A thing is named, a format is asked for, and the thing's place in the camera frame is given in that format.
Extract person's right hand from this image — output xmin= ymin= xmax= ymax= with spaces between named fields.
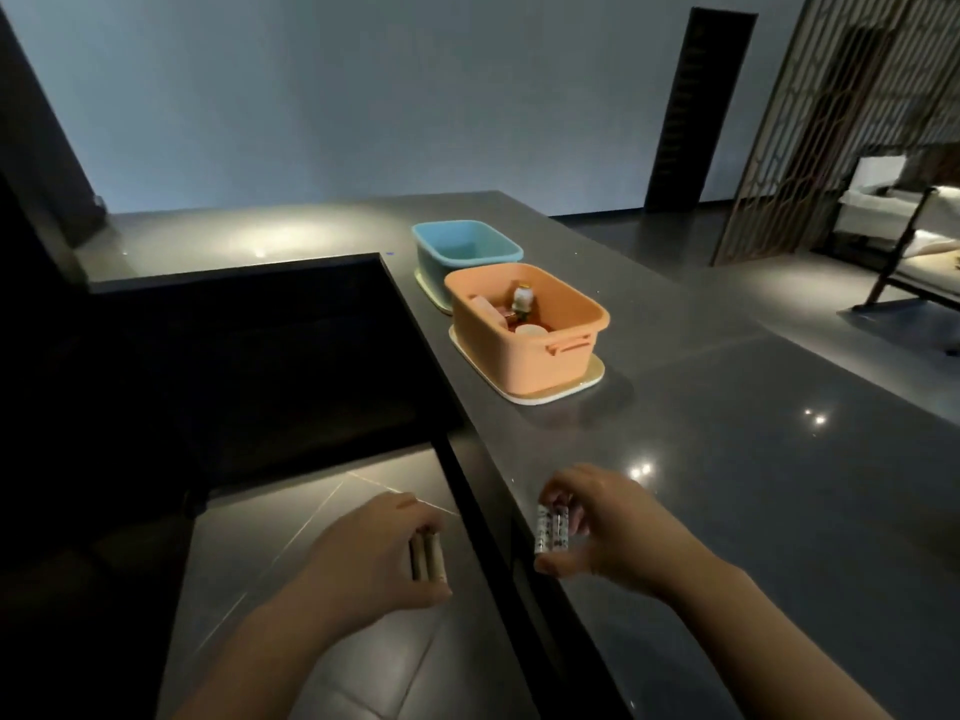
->
xmin=533 ymin=463 xmax=717 ymax=602

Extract person's left hand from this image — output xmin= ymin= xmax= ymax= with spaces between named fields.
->
xmin=296 ymin=491 xmax=455 ymax=632

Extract beige cylindrical battery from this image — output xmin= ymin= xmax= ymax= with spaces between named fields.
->
xmin=423 ymin=529 xmax=451 ymax=587

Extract person's right forearm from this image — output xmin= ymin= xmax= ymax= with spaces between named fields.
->
xmin=663 ymin=553 xmax=895 ymax=720

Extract person's left forearm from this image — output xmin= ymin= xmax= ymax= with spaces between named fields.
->
xmin=171 ymin=580 xmax=357 ymax=720

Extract cream basket lid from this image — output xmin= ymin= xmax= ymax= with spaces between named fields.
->
xmin=448 ymin=327 xmax=606 ymax=406

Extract orange plastic basket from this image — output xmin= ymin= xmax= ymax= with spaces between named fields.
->
xmin=443 ymin=262 xmax=612 ymax=395

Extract black cabinet panel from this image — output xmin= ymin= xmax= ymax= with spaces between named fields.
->
xmin=0 ymin=252 xmax=470 ymax=563

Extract pale green basket lid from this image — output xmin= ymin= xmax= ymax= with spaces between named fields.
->
xmin=414 ymin=268 xmax=454 ymax=316

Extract blue plastic basket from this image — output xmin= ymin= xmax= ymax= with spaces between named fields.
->
xmin=411 ymin=220 xmax=525 ymax=299

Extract dark doorway panel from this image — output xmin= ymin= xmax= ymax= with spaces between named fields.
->
xmin=644 ymin=7 xmax=759 ymax=215

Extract wooden armchair with white cushions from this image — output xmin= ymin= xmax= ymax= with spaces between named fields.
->
xmin=834 ymin=140 xmax=960 ymax=317

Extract wooden lattice screen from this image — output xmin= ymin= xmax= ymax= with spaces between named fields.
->
xmin=710 ymin=0 xmax=960 ymax=268

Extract dark slanted wall panel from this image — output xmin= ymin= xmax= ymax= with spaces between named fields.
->
xmin=0 ymin=5 xmax=108 ymax=241

